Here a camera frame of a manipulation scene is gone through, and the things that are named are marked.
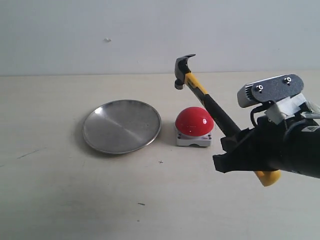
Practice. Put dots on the yellow black claw hammer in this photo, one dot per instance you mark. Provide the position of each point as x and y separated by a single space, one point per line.
185 77

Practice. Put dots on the round steel plate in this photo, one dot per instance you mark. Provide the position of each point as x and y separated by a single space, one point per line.
121 126

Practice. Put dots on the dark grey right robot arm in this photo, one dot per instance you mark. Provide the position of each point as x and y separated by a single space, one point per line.
291 146

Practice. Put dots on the red dome push button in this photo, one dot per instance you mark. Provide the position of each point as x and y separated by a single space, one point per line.
194 126

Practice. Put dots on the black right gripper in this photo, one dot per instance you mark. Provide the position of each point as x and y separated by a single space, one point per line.
261 148

